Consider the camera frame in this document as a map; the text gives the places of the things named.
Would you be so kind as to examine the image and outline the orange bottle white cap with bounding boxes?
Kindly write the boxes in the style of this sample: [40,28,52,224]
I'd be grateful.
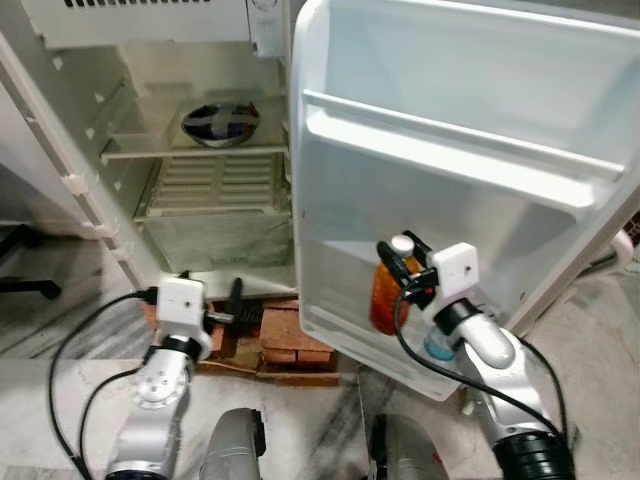
[370,235,416,336]

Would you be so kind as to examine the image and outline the silver fridge door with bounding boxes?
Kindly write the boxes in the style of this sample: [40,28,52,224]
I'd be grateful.
[290,0,640,401]

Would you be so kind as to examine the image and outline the white fridge shelf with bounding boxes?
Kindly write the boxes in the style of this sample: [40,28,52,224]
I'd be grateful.
[100,140,291,162]

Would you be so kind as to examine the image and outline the red brick stack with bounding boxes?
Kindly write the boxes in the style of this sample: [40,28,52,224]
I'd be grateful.
[145,300,263,357]
[258,300,336,373]

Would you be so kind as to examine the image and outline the blue capped clear bottle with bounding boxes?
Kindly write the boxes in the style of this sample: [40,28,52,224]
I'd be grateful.
[425,325,456,361]

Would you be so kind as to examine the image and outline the white louvered crisper cover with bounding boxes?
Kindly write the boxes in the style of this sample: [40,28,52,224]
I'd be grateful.
[135,155,291,221]

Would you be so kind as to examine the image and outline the grey left robot leg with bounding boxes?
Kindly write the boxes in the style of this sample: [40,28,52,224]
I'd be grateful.
[200,408,266,480]

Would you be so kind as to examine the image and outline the grey robot leg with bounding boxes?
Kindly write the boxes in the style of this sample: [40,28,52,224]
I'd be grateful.
[200,408,266,480]
[370,415,446,480]

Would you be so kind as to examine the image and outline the steel bowl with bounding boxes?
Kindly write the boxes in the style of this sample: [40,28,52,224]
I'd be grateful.
[182,102,261,149]

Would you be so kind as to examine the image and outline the grey right robot leg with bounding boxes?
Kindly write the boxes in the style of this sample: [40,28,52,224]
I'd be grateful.
[370,415,446,480]

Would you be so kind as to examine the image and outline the white freezer compartment flap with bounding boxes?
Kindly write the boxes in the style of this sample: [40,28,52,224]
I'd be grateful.
[20,0,291,51]

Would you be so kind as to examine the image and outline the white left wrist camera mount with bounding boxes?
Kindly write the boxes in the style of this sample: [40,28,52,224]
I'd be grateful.
[157,278,211,356]

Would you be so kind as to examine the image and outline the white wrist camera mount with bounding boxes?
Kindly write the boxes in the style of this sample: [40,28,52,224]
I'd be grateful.
[430,243,479,301]
[157,278,211,356]

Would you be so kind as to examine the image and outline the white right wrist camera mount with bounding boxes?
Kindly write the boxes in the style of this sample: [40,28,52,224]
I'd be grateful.
[430,243,479,301]

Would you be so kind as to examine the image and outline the short black right arm cable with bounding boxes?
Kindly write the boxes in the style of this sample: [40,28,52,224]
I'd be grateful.
[515,338,571,441]

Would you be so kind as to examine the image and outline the short black arm cable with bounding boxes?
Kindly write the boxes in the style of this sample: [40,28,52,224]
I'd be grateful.
[515,338,571,441]
[78,365,153,479]

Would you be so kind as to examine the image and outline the long black left arm cable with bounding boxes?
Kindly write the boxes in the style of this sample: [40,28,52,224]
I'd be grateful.
[47,290,159,479]

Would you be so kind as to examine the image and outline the short black left arm cable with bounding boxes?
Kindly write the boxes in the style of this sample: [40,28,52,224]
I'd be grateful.
[78,365,153,479]

